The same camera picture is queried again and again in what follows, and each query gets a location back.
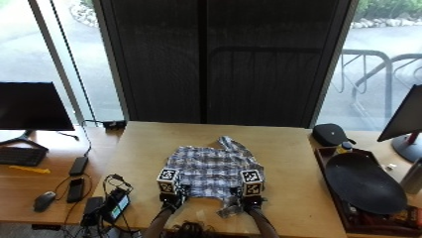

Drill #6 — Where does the person's right hand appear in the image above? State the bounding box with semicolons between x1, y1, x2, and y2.
228;185;269;210

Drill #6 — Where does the person's left hand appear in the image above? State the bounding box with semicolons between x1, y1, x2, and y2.
159;183;193;210

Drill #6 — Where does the blue plaid shirt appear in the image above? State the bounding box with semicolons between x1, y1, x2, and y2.
165;135;266;218

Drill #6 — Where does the right glove marker cube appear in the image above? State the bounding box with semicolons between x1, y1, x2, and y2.
237;169;265;196

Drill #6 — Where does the glove marker cube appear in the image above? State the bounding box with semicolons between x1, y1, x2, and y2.
156;168;183;194
237;169;265;196

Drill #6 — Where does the left glove marker cube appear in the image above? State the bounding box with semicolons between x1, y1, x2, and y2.
156;168;183;194

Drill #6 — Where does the device with lit screen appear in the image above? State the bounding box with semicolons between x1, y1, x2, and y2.
101;188;132;224

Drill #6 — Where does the black battery pack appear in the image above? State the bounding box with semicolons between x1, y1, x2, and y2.
80;196;105;228

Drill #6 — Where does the black smartphone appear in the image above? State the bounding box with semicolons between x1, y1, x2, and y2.
67;178;85;204

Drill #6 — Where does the dark wooden tray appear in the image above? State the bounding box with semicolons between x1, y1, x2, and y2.
314;146;422;237

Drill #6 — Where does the black power adapter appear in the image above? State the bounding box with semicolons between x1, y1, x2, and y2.
69;156;89;177

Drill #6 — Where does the black oval plate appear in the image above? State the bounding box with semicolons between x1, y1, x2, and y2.
325;152;409;215

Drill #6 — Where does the black pouch case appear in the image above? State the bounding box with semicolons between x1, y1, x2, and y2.
312;123;357;148

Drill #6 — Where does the black computer mouse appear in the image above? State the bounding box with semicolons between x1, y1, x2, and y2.
33;190;59;213

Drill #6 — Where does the yellow ruler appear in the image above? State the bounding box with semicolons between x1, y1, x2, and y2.
8;165;52;175

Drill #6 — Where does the black keyboard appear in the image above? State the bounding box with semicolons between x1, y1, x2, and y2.
0;146;49;168

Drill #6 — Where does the silver metal bottle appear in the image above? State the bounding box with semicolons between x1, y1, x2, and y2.
400;158;422;195

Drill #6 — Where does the black window blind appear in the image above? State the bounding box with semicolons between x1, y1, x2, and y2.
92;0;358;129

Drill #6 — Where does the black computer monitor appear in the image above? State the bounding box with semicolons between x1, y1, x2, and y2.
0;81;76;151

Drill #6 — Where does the monitor with grey stand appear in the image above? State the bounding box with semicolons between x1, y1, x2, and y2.
376;83;422;164

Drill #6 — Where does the metal bicycle rack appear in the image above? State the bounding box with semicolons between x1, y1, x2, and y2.
329;49;422;124

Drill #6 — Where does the black cable clamp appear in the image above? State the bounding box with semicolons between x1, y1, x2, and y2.
101;120;128;131

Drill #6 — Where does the black cable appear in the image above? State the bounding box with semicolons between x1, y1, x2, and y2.
56;119;107;159

